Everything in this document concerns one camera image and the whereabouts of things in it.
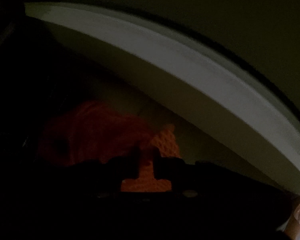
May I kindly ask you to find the orange plastic bag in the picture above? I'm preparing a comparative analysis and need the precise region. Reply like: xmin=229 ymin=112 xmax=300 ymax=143
xmin=66 ymin=102 xmax=181 ymax=192

